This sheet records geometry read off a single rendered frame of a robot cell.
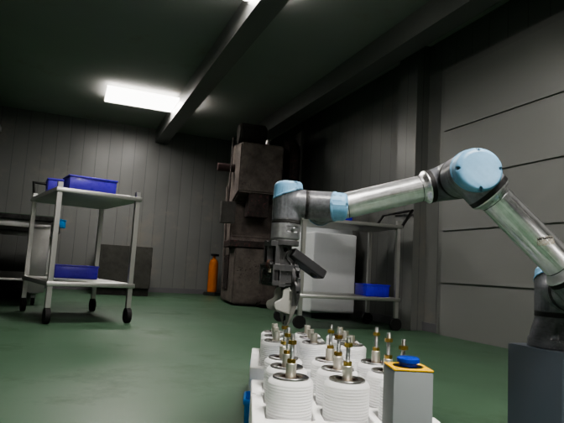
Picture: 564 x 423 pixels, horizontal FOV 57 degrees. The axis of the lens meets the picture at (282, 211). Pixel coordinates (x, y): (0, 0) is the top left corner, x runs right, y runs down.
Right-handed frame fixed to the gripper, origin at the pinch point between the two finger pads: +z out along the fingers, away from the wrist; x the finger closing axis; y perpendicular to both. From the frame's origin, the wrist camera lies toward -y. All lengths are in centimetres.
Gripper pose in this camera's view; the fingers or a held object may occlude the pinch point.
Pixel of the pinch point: (287, 319)
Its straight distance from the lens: 135.5
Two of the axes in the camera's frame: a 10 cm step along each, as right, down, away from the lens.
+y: -8.6, -1.1, -4.9
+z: -0.6, 9.9, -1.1
